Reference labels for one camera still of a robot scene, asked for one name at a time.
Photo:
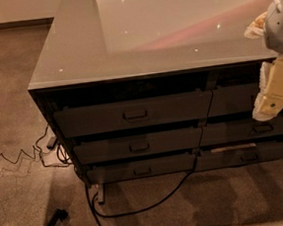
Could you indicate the black power adapter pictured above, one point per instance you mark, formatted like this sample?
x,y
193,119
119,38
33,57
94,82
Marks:
x,y
52,141

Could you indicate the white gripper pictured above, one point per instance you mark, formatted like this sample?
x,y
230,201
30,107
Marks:
x,y
279,24

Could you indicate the grey drawer cabinet counter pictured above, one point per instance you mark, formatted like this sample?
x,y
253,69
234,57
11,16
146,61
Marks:
x,y
99,52

